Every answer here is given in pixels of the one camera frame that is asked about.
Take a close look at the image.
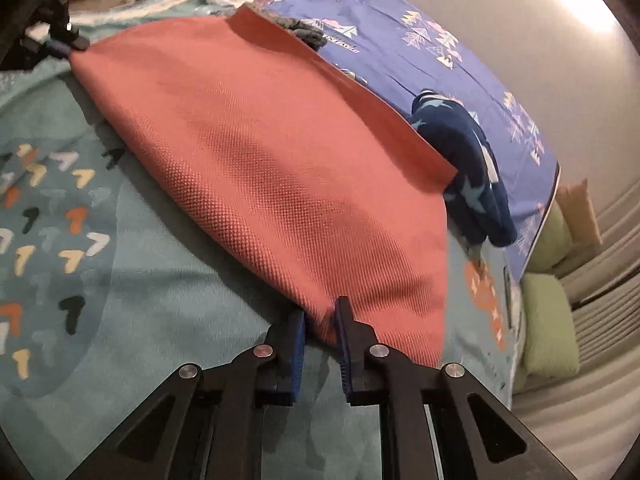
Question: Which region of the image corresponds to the tan pillow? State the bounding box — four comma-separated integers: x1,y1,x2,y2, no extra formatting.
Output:
556,179,603,248

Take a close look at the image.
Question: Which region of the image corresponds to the beige curtain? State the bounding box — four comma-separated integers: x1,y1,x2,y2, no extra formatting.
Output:
512,180,640,480

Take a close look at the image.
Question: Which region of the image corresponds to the navy star fleece garment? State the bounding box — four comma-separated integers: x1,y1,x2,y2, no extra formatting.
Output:
411,89,518,256

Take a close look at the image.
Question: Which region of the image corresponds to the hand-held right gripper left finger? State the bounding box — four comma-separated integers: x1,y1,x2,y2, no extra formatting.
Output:
67,307,307,480

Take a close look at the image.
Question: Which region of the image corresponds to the teal printed bedspread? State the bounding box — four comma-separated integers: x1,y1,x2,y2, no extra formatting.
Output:
0,0,526,480

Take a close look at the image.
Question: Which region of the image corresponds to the coral long-sleeve shirt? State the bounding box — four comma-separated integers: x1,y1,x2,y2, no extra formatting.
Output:
69,6,458,368

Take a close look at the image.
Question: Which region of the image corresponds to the purple tree print sheet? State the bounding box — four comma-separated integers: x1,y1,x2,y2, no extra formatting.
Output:
267,0,560,281

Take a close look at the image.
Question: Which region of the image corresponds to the black phone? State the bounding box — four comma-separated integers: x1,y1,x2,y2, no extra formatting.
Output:
502,266,516,332

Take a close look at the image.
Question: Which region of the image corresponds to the grey patterned garment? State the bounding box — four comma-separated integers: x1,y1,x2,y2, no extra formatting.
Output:
280,17,326,51

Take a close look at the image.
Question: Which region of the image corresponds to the green pillow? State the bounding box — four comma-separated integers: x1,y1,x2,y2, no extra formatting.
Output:
527,205,573,273
520,274,581,378

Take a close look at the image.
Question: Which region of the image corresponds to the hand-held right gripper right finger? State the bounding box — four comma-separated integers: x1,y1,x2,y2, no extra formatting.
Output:
334,296,576,480

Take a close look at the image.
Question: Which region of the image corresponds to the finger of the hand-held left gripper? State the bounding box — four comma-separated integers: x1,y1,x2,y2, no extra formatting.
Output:
50,7,90,52
20,40,71,58

